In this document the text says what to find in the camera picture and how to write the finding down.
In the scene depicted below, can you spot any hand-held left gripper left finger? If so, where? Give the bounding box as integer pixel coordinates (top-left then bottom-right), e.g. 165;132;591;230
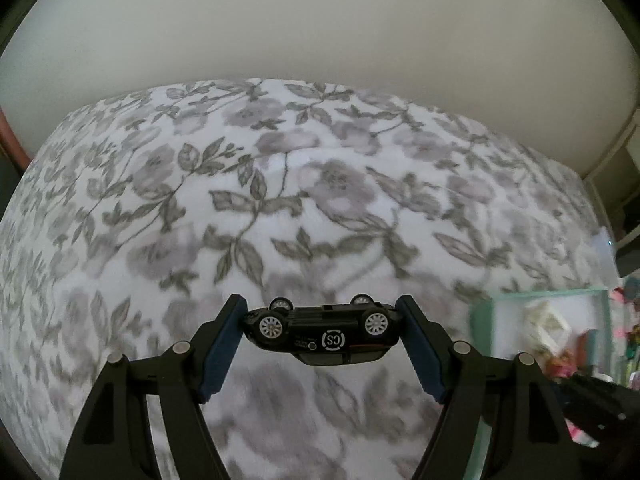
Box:
59;293;249;480

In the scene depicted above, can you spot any pile of colourful toys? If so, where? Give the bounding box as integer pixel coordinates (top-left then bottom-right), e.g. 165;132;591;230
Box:
612;280;640;391

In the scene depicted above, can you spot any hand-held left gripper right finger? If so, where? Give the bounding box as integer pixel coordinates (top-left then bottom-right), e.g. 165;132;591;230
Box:
396;294;581;480

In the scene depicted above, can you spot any teal shallow cardboard box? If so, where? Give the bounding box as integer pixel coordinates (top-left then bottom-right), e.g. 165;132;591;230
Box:
469;286;621;480

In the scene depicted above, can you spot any white plastic device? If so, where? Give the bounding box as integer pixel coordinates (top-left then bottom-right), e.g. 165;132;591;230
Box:
590;226;621;281

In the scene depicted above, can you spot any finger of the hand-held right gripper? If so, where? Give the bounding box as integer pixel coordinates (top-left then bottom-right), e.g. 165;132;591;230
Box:
552;372;628;421

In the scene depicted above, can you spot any white plastic frame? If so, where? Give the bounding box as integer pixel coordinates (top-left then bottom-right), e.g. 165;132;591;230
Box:
522;302;573;356

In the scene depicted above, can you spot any magenta tube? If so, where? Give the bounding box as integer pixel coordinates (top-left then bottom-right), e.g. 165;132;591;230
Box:
575;329;601;373

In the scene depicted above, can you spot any grey floral blanket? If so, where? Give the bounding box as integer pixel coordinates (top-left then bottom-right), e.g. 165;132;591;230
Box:
0;78;613;480

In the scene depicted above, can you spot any brown wooden frame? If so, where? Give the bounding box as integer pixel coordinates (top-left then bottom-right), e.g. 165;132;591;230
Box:
0;110;28;171

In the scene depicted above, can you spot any black toy car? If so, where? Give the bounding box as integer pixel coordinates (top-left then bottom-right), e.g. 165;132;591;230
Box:
241;293;401;367

